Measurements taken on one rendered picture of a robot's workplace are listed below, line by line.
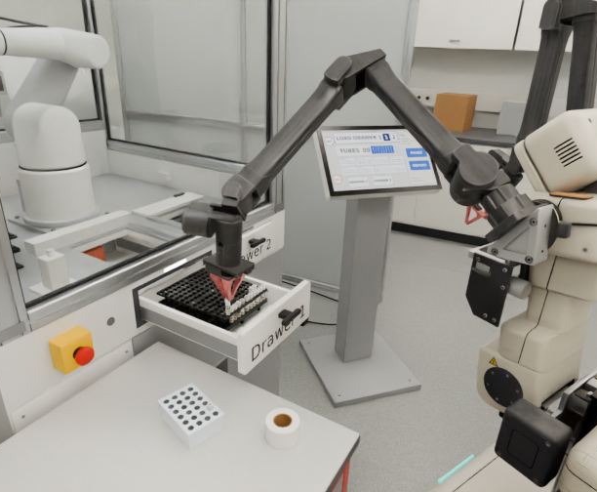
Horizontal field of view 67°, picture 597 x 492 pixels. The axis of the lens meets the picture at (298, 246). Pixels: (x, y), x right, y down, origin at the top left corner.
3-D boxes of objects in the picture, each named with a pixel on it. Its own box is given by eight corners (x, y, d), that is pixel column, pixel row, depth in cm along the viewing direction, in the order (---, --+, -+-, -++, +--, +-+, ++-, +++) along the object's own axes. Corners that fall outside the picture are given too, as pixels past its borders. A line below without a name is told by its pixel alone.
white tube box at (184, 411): (225, 428, 92) (224, 413, 91) (189, 450, 87) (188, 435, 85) (193, 395, 100) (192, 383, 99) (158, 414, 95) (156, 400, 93)
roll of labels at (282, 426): (305, 440, 90) (306, 426, 88) (274, 454, 86) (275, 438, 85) (289, 418, 95) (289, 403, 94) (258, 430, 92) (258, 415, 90)
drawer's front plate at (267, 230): (274, 250, 161) (275, 221, 157) (222, 281, 138) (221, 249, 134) (270, 249, 162) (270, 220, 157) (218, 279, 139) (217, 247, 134)
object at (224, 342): (300, 312, 120) (301, 293, 118) (242, 363, 100) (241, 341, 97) (188, 273, 138) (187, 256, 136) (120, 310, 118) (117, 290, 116)
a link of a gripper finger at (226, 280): (223, 287, 109) (224, 253, 105) (247, 297, 106) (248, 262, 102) (204, 299, 104) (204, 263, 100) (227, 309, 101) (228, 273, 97)
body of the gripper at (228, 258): (220, 257, 106) (220, 227, 103) (255, 270, 101) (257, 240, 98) (201, 266, 101) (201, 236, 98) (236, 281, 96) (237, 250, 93)
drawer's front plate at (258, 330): (308, 316, 121) (310, 280, 117) (244, 376, 98) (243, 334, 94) (303, 314, 122) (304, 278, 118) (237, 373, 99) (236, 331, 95)
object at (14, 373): (284, 245, 170) (285, 209, 164) (7, 413, 88) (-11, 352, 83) (115, 199, 213) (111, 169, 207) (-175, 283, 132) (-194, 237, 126)
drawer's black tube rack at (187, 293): (267, 309, 120) (267, 288, 118) (225, 342, 106) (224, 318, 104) (204, 287, 131) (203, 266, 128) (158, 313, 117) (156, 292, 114)
